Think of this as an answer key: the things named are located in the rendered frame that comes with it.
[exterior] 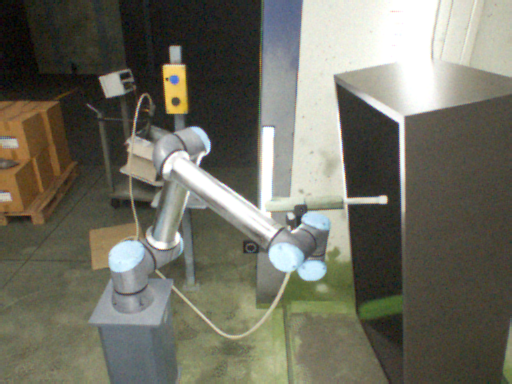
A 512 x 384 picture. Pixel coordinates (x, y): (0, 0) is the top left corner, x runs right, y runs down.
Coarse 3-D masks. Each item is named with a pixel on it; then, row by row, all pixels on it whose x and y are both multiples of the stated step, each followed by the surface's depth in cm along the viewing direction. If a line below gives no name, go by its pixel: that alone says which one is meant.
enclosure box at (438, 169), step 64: (384, 64) 144; (448, 64) 127; (384, 128) 156; (448, 128) 94; (384, 192) 169; (448, 192) 102; (384, 256) 185; (448, 256) 111; (384, 320) 192; (448, 320) 123
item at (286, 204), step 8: (264, 200) 154; (280, 200) 153; (288, 200) 153; (296, 200) 153; (304, 200) 154; (312, 200) 153; (320, 200) 153; (328, 200) 153; (336, 200) 153; (344, 200) 154; (352, 200) 154; (360, 200) 155; (368, 200) 155; (376, 200) 155; (384, 200) 155; (264, 208) 153; (272, 208) 152; (280, 208) 152; (288, 208) 153; (312, 208) 153; (320, 208) 154; (328, 208) 154; (336, 208) 155
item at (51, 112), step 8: (32, 104) 408; (40, 104) 409; (48, 104) 409; (56, 104) 414; (40, 112) 388; (48, 112) 394; (56, 112) 413; (48, 120) 393; (56, 120) 413; (48, 128) 396; (56, 128) 413; (64, 128) 434; (48, 136) 400; (56, 136) 412
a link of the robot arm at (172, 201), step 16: (192, 128) 144; (192, 144) 139; (208, 144) 146; (192, 160) 144; (176, 192) 153; (160, 208) 161; (176, 208) 160; (160, 224) 166; (176, 224) 167; (144, 240) 176; (160, 240) 171; (176, 240) 177; (160, 256) 175; (176, 256) 184
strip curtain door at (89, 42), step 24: (24, 0) 976; (48, 0) 976; (72, 0) 976; (96, 0) 976; (48, 24) 1001; (72, 24) 1002; (96, 24) 1000; (120, 24) 1000; (48, 48) 1027; (72, 48) 1027; (96, 48) 1027; (120, 48) 1027; (48, 72) 1055; (96, 72) 1055
